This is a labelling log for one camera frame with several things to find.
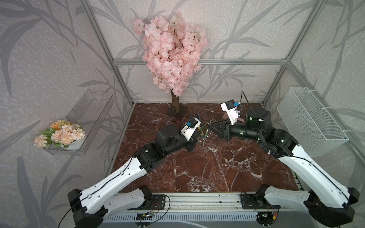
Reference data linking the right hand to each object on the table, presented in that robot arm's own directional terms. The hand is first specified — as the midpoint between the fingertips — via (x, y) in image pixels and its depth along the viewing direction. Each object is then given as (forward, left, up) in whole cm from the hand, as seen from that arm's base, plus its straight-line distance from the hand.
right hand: (210, 125), depth 59 cm
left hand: (0, +4, -6) cm, 7 cm away
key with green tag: (-1, +1, -5) cm, 5 cm away
